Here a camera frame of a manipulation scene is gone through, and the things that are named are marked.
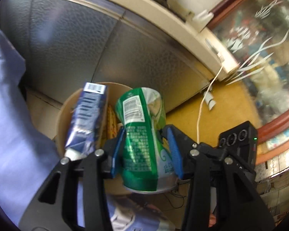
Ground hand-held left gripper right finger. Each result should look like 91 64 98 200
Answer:
167 124 276 231

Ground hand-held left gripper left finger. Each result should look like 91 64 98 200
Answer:
19 127 126 231

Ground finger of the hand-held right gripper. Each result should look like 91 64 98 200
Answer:
192 141 227 162

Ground green drink can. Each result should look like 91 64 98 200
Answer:
114 87 180 194

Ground yellow snack wrapper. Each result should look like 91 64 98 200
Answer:
107 105 122 140

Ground blue drink carton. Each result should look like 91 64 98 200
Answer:
64 82 110 160

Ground beige round bin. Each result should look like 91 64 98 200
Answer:
56 82 181 196

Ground stacked cardboard boxes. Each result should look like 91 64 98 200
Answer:
254 144 289 224

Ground glass door with fish decals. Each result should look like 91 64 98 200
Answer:
207 0 289 159

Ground grey kitchen counter cabinet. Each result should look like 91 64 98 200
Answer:
0 0 239 116

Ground blue printed tablecloth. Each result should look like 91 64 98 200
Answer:
0 25 176 231

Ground white plastic holder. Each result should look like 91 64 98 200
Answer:
193 10 213 22

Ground white cable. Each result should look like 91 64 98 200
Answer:
196 63 224 143

